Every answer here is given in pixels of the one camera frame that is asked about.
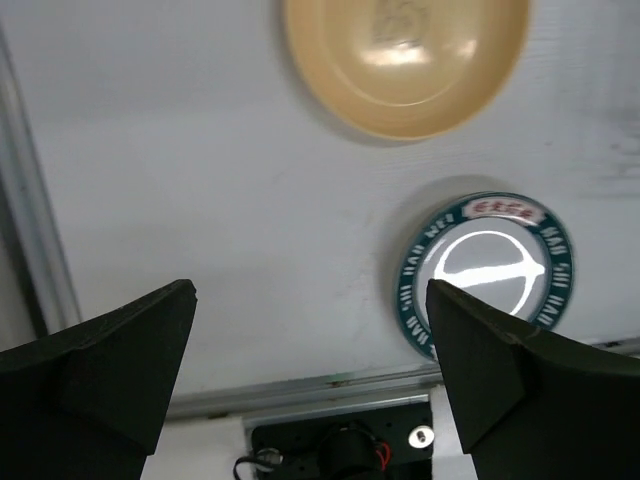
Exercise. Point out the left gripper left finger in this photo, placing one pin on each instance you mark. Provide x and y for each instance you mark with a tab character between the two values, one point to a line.
90	401

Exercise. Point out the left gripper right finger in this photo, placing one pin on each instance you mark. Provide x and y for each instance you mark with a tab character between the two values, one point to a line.
529	403

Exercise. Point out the grey patterned plate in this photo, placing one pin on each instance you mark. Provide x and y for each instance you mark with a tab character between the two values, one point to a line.
508	250

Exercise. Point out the yellow plate with drawing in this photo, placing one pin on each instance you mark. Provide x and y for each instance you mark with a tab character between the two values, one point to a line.
405	70

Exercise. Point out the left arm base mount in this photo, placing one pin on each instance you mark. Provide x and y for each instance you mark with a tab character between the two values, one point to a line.
389	442

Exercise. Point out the aluminium rail side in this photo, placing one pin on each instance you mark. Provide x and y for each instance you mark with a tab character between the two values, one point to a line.
28	225

